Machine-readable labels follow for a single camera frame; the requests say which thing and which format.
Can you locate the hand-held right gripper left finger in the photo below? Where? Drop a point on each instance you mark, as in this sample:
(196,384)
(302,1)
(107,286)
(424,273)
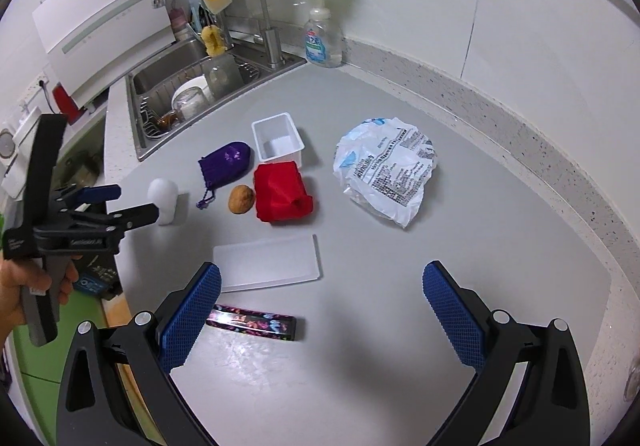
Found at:
(192,311)

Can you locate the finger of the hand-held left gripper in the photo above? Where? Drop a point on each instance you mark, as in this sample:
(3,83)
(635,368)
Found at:
(135,216)
(100,193)

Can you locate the yellow loofah sponge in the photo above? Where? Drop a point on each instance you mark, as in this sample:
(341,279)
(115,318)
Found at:
(215,41)

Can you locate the clear glass cup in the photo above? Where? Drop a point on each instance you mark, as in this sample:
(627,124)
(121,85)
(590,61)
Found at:
(225,76)

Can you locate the clear pump soap bottle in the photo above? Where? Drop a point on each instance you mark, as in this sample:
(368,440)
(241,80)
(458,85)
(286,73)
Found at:
(322,46)

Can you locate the person's left hand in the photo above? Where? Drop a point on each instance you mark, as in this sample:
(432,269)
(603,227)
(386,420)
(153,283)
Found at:
(10,296)

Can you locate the pink bottle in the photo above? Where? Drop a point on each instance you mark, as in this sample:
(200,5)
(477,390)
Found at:
(178,21)

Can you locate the stainless steel sink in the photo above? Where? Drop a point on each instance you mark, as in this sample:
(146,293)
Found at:
(160,76)

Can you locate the red mesh cloth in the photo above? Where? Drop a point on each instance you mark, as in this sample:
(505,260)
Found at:
(280,196)

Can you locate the white flat plastic lid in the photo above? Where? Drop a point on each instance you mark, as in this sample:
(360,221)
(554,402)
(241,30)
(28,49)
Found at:
(270,261)

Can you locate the tall chrome faucet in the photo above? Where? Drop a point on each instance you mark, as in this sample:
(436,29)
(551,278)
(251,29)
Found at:
(272,46)

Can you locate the white dishwasher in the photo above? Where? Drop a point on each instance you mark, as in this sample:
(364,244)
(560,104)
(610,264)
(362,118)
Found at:
(95,16)

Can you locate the brown bowl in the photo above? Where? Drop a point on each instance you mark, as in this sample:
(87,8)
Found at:
(168,120)

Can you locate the white egg-shaped foam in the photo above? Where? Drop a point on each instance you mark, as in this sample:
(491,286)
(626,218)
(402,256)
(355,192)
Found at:
(164,201)

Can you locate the white plastic tray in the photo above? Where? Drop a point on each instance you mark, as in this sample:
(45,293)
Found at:
(277,146)

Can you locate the printed plastic bag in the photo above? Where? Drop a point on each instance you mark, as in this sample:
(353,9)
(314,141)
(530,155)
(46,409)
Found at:
(385,171)

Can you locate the dark printed box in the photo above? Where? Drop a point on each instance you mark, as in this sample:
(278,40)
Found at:
(250,320)

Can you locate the red plastic object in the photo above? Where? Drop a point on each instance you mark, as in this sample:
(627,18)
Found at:
(64,101)

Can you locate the brown potato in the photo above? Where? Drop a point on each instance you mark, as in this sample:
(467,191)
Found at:
(241,199)

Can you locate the white bowl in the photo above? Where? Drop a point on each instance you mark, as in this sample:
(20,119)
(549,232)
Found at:
(187,98)

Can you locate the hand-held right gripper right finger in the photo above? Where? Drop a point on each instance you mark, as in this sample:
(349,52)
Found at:
(452,316)

